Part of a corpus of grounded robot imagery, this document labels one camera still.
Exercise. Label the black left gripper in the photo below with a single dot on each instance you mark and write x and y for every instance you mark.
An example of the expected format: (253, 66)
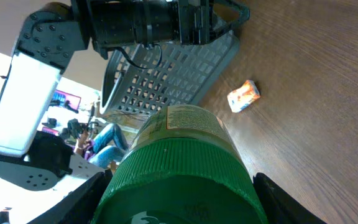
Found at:
(194, 19)

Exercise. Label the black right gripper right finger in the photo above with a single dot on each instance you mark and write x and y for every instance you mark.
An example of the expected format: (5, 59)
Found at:
(279, 206)

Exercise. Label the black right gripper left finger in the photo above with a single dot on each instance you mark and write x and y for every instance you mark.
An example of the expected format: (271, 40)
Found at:
(80, 205)

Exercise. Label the orange red snack packet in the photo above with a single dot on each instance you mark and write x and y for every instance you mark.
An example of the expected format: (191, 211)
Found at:
(242, 97)

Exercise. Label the green lid spice jar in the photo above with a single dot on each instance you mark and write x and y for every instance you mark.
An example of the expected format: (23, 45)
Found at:
(182, 167)

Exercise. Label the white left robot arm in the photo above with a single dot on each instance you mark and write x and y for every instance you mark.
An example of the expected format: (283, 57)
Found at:
(43, 49)

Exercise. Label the seated person in jeans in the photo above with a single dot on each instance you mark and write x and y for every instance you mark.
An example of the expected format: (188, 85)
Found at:
(110, 145)

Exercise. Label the pink computer monitor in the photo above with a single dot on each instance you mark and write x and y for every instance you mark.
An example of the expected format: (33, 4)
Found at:
(66, 100)

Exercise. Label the grey plastic mesh basket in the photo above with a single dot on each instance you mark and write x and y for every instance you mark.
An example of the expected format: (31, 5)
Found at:
(166, 75)

